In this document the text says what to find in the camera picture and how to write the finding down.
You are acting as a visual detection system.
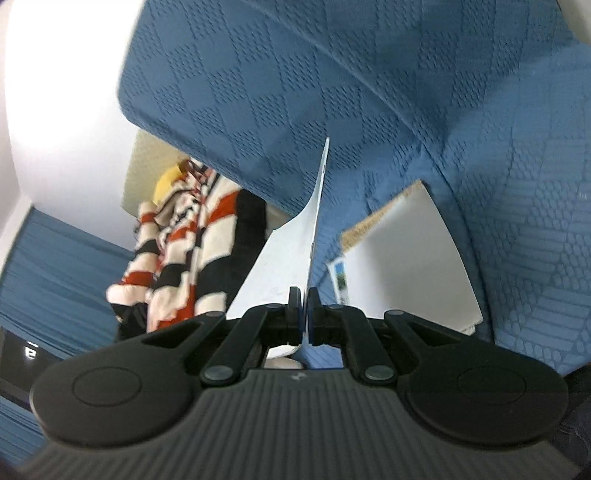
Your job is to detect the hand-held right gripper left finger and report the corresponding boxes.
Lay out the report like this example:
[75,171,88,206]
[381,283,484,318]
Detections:
[134,287,306,387]

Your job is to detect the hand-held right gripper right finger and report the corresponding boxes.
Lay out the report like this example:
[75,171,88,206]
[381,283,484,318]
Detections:
[306,287,465,385]

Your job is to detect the purple book with gold border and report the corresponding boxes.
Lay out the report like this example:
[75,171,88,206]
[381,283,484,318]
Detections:
[341,181,484,335]

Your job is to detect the red black white striped sweater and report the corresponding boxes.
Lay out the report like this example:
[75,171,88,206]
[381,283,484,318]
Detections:
[106,157,269,344]

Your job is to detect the yellow plush toy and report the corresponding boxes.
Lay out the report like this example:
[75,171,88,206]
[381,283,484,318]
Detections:
[154,162,188,204]

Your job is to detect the beige cushion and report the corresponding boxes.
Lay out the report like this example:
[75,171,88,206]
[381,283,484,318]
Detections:
[121,130,303,234]

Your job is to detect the blue textured seat cushion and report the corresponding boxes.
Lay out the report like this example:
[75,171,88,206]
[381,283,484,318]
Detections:
[259,0,591,374]
[115,0,444,370]

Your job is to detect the blue pleated cloth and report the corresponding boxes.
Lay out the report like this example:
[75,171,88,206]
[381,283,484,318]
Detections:
[0,205,136,464]

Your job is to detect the black glossy device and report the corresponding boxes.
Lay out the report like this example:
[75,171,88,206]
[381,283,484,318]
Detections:
[0,325,63,398]

